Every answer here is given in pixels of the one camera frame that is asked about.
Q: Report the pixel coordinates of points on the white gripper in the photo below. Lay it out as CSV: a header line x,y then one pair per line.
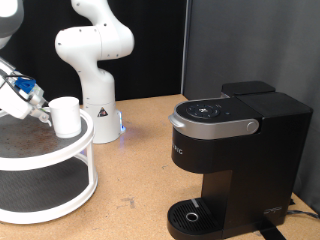
x,y
13,101

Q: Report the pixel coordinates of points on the black backdrop curtain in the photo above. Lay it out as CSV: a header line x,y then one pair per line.
x,y
153,50

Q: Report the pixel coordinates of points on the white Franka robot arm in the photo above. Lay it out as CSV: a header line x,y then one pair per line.
x,y
96,43

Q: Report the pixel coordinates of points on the black tape strip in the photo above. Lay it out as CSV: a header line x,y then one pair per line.
x,y
270,231

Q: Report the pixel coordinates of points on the white two-tier turntable stand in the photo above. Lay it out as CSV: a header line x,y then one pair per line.
x,y
40,162

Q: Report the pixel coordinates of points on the black Keurig coffee machine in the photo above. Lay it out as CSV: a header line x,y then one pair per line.
x,y
253,173

